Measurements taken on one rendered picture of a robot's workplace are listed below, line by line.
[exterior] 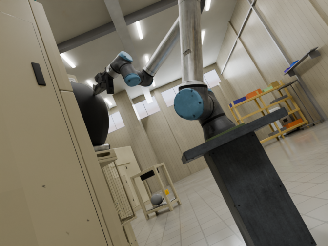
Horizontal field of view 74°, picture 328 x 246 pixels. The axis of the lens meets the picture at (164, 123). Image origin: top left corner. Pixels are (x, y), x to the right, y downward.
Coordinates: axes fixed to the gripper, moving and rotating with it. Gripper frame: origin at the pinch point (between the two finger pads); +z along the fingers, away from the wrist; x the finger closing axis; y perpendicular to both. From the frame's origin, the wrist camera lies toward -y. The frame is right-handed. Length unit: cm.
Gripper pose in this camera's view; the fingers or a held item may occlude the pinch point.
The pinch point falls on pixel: (95, 94)
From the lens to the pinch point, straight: 158.9
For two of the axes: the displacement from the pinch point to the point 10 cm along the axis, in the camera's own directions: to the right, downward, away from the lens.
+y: -4.9, -8.3, 2.7
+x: -5.1, 0.2, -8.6
